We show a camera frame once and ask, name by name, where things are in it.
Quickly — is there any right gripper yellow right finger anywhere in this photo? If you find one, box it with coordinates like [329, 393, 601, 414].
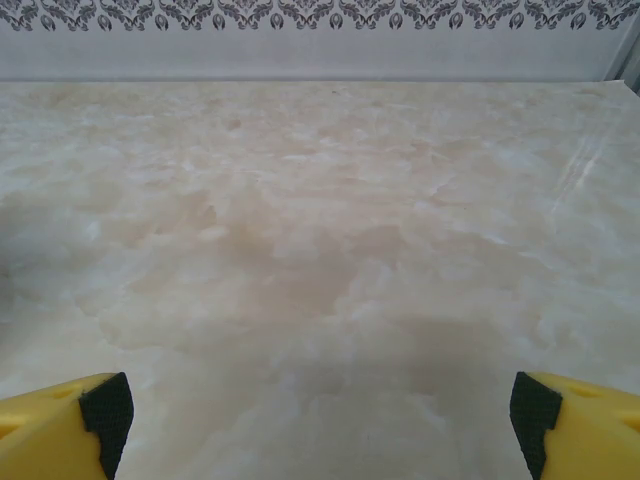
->
[508, 370, 640, 480]

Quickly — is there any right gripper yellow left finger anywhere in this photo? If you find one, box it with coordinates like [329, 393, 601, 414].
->
[0, 371, 135, 480]

